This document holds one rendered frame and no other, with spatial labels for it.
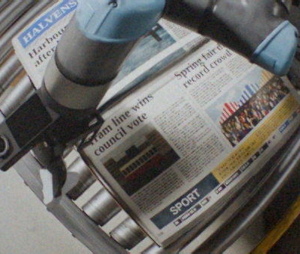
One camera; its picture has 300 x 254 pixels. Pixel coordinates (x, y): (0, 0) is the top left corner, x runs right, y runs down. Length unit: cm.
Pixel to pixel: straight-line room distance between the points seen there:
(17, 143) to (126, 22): 19
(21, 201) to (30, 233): 12
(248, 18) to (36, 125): 25
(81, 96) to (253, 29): 18
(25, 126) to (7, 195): 121
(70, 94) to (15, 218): 126
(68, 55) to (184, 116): 24
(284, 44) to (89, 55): 20
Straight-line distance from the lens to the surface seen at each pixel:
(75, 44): 49
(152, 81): 71
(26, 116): 57
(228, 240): 91
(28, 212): 175
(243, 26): 53
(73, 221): 91
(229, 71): 72
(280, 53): 53
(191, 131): 69
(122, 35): 47
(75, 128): 62
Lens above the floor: 170
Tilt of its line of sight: 75 degrees down
